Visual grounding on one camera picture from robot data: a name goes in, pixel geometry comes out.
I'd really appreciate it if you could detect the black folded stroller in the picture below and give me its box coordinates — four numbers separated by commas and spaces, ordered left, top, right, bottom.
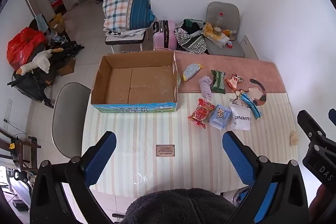
7, 40, 85, 109

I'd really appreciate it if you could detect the grey cushioned chair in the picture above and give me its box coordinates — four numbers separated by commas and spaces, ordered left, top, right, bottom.
205, 2, 245, 58

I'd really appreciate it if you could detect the folded white cloth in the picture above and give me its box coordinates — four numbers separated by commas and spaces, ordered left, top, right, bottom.
105, 28, 146, 37

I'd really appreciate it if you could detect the red white cartoon snack packet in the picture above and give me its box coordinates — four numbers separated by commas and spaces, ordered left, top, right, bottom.
225, 72, 244, 91

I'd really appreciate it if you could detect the sparkly blue yellow pouch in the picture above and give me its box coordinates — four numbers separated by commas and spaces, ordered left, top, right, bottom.
183, 63, 204, 82

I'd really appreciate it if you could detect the plaid blue pillow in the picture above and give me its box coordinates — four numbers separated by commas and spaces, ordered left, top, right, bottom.
102, 0, 156, 30

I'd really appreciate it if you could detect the yellow-lined cardboard box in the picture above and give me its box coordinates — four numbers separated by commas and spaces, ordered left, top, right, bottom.
48, 13, 66, 30

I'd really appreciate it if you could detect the white wall power strip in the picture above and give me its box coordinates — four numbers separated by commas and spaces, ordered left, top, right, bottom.
6, 99, 13, 123

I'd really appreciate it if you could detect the white goose plush toy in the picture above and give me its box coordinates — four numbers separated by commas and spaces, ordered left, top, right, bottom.
16, 48, 64, 76

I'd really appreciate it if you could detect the dark fleece garment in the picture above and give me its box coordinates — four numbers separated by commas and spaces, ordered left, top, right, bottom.
119, 188, 237, 224

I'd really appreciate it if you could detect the white soft packet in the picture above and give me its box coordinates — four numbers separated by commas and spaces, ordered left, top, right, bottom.
229, 103, 253, 131

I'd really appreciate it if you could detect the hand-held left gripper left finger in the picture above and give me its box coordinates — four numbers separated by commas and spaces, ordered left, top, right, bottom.
31, 131, 117, 224

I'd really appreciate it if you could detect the dark wooden chair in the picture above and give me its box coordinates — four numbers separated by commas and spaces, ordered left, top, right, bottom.
0, 128, 42, 175

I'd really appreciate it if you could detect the long blue packet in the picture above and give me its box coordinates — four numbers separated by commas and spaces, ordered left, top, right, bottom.
240, 91, 263, 121

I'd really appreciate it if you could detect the small brown cardboard box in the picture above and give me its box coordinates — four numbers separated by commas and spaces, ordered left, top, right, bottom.
56, 56, 76, 76

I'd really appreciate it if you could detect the white leaning panel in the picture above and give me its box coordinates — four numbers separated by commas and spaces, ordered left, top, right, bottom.
240, 35, 259, 61

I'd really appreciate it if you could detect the red patterned snack packet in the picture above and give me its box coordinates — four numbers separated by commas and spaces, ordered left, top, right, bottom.
188, 98, 216, 129

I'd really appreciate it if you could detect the pink suitcase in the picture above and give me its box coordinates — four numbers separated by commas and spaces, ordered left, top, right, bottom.
153, 20, 177, 51

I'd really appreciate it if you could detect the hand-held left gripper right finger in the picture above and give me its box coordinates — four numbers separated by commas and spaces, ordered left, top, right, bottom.
222, 131, 309, 224

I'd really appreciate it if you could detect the black white patterned bag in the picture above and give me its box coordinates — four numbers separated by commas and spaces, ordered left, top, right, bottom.
175, 19, 208, 54

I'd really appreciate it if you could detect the yellow snack bag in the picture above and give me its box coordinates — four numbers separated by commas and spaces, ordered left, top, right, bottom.
203, 23, 215, 37

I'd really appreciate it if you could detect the light blue tissue pack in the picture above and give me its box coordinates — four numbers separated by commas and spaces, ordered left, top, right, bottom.
209, 104, 233, 131

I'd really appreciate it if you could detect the white tissue pack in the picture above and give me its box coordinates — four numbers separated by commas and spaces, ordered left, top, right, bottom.
207, 32, 230, 47

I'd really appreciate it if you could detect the light blue cloth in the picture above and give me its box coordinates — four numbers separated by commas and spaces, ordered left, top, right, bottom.
35, 14, 49, 32

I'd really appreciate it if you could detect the striped pink cat print mat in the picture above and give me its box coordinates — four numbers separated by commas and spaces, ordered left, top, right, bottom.
81, 52, 300, 198

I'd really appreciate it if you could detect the grey round-backed chair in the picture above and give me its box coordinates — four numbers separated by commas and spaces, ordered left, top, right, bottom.
52, 82, 91, 159

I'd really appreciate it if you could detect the purple sock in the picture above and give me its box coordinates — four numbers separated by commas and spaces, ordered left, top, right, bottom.
199, 76, 213, 99

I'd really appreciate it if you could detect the green snack packet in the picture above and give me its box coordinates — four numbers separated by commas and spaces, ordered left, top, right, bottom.
211, 70, 226, 94

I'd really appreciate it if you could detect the white metal-legged bench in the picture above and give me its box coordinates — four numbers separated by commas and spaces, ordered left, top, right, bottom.
105, 30, 147, 54

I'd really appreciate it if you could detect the red plastic bag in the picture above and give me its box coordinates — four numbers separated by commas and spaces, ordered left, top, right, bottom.
7, 27, 48, 71

